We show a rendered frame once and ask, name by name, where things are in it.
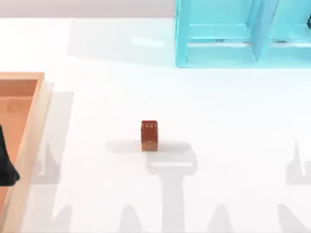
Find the small brown block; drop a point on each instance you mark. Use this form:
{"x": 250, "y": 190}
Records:
{"x": 149, "y": 136}

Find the light blue rack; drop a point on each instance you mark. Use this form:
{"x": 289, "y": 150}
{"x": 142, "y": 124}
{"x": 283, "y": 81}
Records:
{"x": 218, "y": 34}

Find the shallow salmon-coloured box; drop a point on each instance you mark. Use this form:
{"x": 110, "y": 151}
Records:
{"x": 26, "y": 116}

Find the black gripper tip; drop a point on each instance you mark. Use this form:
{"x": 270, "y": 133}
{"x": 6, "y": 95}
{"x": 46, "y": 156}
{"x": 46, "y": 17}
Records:
{"x": 6, "y": 170}

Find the dark object in rack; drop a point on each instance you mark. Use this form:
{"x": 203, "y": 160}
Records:
{"x": 309, "y": 24}

